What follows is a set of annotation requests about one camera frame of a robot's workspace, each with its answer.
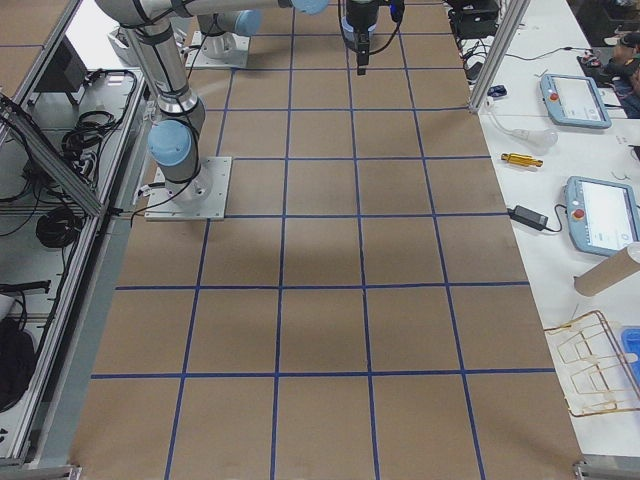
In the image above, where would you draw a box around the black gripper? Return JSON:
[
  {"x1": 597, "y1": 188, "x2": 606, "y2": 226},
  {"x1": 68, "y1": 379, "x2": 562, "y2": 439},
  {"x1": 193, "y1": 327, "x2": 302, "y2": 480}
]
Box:
[{"x1": 339, "y1": 0, "x2": 405, "y2": 76}]

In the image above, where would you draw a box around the far teach pendant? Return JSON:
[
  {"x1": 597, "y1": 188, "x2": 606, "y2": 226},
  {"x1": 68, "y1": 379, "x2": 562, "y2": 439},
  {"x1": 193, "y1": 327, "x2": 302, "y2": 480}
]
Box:
[{"x1": 539, "y1": 74, "x2": 612, "y2": 130}]

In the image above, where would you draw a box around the teach pendant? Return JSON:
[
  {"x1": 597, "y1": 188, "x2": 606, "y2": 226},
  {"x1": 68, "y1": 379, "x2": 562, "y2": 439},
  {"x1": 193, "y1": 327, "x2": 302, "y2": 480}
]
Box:
[
  {"x1": 539, "y1": 74, "x2": 612, "y2": 130},
  {"x1": 564, "y1": 176, "x2": 639, "y2": 256}
]

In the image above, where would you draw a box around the black power adapter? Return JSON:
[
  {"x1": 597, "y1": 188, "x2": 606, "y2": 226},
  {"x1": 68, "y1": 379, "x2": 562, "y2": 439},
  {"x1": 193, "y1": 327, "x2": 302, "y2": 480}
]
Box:
[{"x1": 507, "y1": 205, "x2": 548, "y2": 231}]

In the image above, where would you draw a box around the near teach pendant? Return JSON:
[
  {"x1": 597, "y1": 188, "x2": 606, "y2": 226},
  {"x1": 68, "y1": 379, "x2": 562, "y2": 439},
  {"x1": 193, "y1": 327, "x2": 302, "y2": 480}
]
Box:
[{"x1": 564, "y1": 176, "x2": 639, "y2": 256}]

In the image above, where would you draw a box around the cardboard tube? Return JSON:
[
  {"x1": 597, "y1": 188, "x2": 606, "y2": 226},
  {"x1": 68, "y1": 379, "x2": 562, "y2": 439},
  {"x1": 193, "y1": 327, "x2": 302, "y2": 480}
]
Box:
[{"x1": 574, "y1": 242, "x2": 639, "y2": 297}]

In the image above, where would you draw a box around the blue plastic tray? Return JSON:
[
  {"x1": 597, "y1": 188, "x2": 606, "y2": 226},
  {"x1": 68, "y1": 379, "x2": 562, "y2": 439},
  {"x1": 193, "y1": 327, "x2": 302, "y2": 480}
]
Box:
[{"x1": 621, "y1": 327, "x2": 640, "y2": 384}]

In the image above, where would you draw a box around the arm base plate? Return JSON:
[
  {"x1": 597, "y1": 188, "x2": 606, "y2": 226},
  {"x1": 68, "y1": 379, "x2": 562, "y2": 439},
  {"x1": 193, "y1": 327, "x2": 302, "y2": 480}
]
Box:
[
  {"x1": 144, "y1": 156, "x2": 232, "y2": 221},
  {"x1": 186, "y1": 31, "x2": 251, "y2": 69}
]

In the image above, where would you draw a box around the aluminium frame post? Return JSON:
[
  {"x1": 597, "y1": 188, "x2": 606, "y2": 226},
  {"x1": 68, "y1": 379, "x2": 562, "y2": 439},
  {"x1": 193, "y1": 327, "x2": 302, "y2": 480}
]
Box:
[{"x1": 468, "y1": 0, "x2": 530, "y2": 113}]

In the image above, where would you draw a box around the black coiled cable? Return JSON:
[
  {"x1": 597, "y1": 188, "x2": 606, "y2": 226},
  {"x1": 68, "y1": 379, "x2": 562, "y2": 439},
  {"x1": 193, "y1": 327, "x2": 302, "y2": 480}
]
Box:
[{"x1": 35, "y1": 204, "x2": 84, "y2": 251}]

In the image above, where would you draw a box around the gold wire rack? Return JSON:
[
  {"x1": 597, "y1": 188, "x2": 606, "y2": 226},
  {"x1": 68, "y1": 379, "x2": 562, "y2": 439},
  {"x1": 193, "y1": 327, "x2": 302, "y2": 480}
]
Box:
[{"x1": 544, "y1": 310, "x2": 639, "y2": 418}]

